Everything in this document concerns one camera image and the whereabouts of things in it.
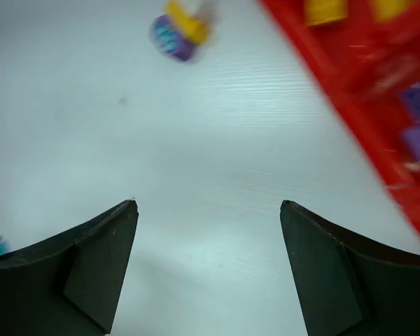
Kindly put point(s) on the red divided bin tray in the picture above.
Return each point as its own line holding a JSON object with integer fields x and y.
{"x": 361, "y": 65}

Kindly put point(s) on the orange curved lego brick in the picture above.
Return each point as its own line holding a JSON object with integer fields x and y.
{"x": 385, "y": 10}

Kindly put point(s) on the purple yellow white lego stack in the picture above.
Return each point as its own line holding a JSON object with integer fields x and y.
{"x": 183, "y": 28}

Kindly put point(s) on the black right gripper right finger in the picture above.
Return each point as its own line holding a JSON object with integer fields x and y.
{"x": 348, "y": 284}

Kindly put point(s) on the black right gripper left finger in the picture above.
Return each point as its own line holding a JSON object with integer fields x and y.
{"x": 70, "y": 283}

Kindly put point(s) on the orange square lego brick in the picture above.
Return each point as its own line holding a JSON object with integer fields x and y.
{"x": 322, "y": 12}

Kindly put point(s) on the purple half-round lego brick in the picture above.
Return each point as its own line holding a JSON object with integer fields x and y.
{"x": 411, "y": 138}

